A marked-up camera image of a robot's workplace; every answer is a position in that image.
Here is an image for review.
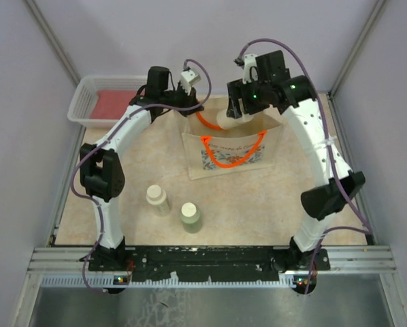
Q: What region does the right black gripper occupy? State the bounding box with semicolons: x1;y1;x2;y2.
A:
227;74;270;119

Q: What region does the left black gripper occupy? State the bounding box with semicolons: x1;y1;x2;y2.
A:
160;81;203;116

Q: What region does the white bottle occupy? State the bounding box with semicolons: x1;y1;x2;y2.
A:
216;109;255;130
146;185;171;216

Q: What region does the canvas bag with orange handles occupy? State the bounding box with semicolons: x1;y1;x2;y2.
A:
174;96;284;180

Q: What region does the green bottle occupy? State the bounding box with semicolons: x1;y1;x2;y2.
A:
180;202;202;234

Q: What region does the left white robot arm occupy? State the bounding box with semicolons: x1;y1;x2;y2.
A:
78;66;201;271

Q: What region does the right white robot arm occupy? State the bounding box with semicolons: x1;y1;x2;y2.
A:
216;50;365;272

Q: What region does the red folded cloth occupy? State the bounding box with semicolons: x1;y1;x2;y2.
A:
90;89;137;120

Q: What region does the white plastic basket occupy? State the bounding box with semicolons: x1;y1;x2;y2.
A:
67;75;147;129

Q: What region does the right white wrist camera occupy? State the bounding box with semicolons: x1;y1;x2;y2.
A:
234;54;258;84

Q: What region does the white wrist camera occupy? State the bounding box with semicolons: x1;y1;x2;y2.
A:
234;54;258;84
180;68;201;94

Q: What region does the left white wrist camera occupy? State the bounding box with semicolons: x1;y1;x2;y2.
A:
180;68;201;94

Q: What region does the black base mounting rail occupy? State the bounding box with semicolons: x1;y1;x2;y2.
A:
88;245;330;282

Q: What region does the white slotted cable duct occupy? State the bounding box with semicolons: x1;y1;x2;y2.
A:
39;274;319;289

